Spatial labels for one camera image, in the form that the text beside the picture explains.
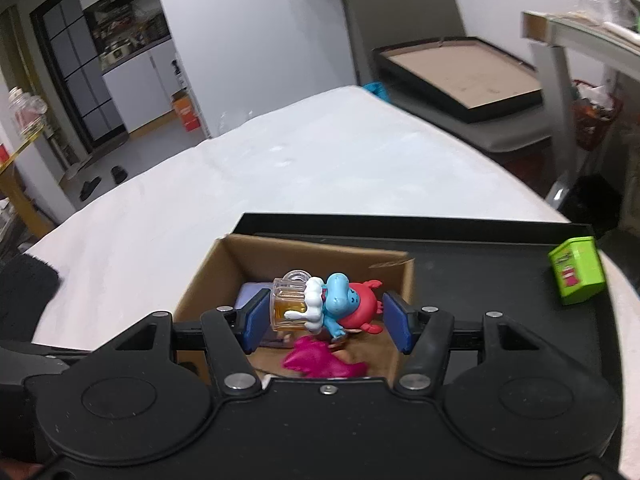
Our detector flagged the purple cube toy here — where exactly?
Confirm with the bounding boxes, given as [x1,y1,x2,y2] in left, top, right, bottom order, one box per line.
[234,282,272,315]

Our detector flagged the blue smurf mug figure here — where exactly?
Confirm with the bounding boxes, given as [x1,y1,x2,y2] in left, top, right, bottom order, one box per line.
[269,270,383,341]

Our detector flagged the pink monster toy figure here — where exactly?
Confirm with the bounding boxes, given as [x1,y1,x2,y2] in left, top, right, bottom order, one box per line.
[282,336,370,379]

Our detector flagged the green hexagonal toy box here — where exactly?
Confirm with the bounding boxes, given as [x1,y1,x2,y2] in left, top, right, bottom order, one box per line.
[548,236,606,304]

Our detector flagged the brown cardboard box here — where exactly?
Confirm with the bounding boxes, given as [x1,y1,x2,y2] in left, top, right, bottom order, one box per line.
[174,234,413,382]

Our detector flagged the black shallow tray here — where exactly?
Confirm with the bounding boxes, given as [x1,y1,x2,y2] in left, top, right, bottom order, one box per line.
[219,211,626,461]

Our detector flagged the orange cardboard box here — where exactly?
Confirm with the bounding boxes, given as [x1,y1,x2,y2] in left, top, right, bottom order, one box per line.
[171,90,201,132]

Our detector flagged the red basket under desk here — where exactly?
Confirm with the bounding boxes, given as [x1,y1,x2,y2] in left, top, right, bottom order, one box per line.
[572,79,623,152]

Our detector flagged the grey desk with black mat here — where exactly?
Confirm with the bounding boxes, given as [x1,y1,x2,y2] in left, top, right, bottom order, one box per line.
[521,11,639,209]

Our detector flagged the grey chair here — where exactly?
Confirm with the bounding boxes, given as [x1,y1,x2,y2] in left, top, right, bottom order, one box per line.
[343,0,551,155]

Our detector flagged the white kitchen cabinet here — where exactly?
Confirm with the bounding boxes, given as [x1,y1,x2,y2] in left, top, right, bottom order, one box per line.
[29,0,187,151]

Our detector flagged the black picture frame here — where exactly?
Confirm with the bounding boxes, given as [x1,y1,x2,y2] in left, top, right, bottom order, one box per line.
[372,37,542,122]

